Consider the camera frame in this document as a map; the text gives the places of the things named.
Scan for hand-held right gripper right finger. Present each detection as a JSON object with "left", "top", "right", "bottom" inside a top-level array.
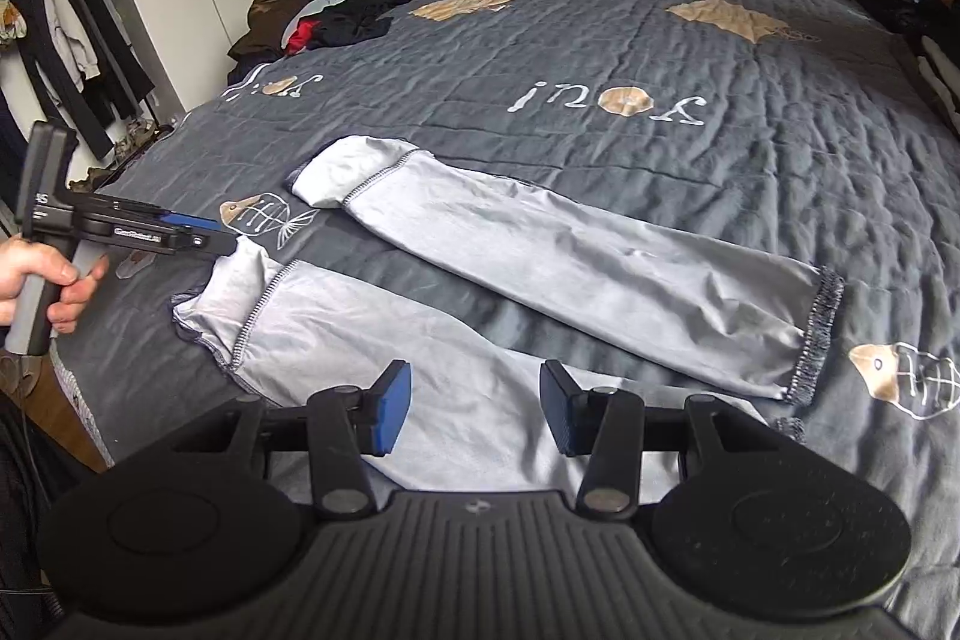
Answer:
[{"left": 540, "top": 359, "right": 782, "bottom": 523}]

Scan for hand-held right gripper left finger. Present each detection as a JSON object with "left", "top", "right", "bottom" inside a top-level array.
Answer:
[{"left": 178, "top": 359, "right": 415, "bottom": 523}]

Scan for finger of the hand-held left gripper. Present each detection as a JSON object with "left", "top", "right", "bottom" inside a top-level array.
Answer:
[
  {"left": 160, "top": 226, "right": 242, "bottom": 259},
  {"left": 112, "top": 197, "right": 227, "bottom": 234}
]

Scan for black crumpled clothes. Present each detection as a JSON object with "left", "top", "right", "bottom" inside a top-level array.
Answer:
[{"left": 307, "top": 0, "right": 417, "bottom": 52}]

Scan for person's left hand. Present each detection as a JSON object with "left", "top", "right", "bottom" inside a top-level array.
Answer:
[{"left": 0, "top": 233, "right": 110, "bottom": 335}]

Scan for row of shoes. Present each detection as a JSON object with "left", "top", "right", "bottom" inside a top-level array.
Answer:
[{"left": 71, "top": 115, "right": 177, "bottom": 191}]

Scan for grey printed bedspread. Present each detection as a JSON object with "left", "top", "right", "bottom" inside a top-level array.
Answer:
[{"left": 49, "top": 0, "right": 960, "bottom": 640}]

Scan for person's dark clothing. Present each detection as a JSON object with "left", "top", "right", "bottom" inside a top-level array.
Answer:
[{"left": 0, "top": 385, "right": 106, "bottom": 618}]

